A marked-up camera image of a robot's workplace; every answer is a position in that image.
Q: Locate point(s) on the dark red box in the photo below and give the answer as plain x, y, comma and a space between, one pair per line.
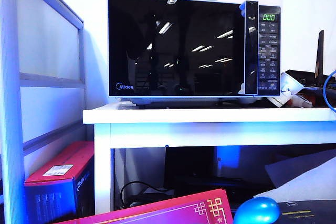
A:
325, 100

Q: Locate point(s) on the glossy blue egg-shaped object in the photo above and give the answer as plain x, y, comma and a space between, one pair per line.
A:
256, 211

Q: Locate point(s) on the red and black cardboard box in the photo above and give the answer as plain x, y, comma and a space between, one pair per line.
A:
51, 195

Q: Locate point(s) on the black router with antenna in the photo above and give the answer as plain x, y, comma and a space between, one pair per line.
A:
320, 51

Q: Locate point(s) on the white foam sheet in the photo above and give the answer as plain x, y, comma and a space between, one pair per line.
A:
309, 179

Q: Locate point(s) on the white paper cup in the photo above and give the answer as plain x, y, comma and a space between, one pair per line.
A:
290, 85

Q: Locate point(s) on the frosted office partition panel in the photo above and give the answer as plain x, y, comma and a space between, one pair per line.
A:
47, 37

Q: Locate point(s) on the white table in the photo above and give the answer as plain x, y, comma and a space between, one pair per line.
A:
183, 129

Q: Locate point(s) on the pink gift box gold pattern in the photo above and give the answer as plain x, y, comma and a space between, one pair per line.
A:
157, 212

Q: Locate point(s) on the black white microwave oven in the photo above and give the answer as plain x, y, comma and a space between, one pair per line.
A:
270, 51

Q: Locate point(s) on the black Midea microwave oven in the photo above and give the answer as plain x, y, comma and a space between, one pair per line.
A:
170, 51

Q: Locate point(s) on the black box gold print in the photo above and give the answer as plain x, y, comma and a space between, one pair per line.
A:
309, 213

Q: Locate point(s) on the small white red box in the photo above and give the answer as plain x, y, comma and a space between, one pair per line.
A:
303, 101

